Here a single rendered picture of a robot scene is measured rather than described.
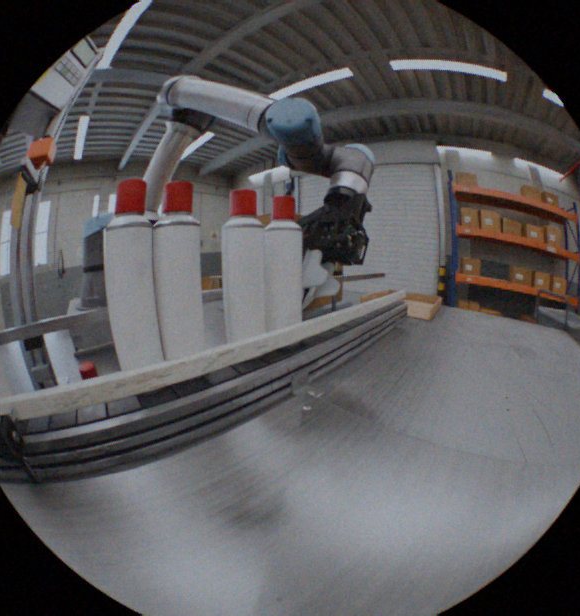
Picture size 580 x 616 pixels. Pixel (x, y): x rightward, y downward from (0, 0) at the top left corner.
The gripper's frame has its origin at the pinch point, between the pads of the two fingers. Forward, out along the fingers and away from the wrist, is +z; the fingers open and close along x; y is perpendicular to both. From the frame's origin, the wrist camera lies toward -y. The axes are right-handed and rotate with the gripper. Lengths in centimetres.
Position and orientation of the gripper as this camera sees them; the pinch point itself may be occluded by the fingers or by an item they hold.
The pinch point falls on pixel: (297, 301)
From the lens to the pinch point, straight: 35.3
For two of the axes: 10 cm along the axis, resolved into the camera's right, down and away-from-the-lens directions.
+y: 7.1, 1.6, -6.9
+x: 6.1, 3.5, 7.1
